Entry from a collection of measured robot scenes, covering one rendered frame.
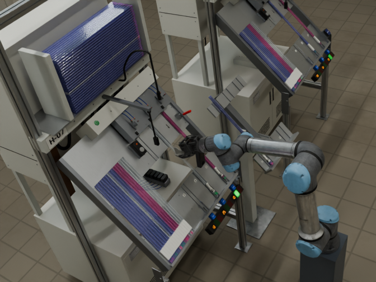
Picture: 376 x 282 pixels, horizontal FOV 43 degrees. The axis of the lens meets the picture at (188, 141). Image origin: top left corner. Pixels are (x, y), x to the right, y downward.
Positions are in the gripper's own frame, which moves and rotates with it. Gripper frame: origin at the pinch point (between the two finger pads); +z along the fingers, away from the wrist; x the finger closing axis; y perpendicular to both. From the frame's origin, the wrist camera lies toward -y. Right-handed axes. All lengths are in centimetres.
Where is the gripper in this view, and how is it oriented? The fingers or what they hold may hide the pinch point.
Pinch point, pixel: (178, 153)
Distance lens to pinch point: 244.4
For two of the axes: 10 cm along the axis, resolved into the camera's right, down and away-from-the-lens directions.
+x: -5.2, 6.1, -5.9
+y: -5.3, -7.8, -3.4
